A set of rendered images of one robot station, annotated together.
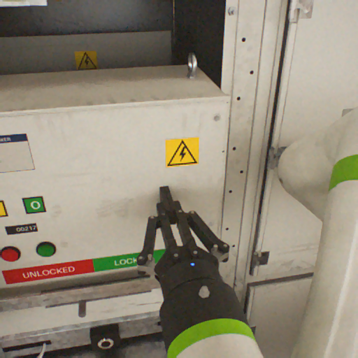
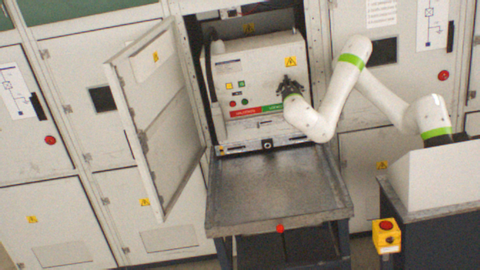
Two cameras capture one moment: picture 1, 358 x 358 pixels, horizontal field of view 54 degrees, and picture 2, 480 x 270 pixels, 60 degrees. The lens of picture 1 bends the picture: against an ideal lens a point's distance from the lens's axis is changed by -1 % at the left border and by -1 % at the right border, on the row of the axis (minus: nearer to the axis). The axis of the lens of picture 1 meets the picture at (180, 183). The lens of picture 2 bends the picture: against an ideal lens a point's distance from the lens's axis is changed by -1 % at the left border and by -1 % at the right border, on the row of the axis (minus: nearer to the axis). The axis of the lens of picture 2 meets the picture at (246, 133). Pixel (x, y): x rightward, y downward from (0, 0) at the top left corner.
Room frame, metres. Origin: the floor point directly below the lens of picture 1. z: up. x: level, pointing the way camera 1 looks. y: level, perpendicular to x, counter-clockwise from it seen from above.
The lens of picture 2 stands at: (-1.35, -0.22, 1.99)
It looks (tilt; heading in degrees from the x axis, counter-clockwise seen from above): 29 degrees down; 15
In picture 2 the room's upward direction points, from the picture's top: 11 degrees counter-clockwise
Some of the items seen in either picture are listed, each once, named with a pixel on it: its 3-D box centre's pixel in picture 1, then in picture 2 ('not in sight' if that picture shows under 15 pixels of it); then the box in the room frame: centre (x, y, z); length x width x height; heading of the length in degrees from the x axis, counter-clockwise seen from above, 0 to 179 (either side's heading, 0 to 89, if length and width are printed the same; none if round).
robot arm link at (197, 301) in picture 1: (203, 325); (293, 101); (0.25, -0.03, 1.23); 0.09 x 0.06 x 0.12; 102
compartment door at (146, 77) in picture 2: not in sight; (163, 114); (0.25, 0.57, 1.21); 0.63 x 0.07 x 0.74; 176
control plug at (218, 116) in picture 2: not in sight; (219, 121); (0.37, 0.35, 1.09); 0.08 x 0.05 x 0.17; 12
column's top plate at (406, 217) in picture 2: not in sight; (435, 189); (0.24, -0.61, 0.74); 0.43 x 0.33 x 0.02; 104
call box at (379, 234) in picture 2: not in sight; (386, 236); (-0.16, -0.35, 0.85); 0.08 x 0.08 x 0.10; 12
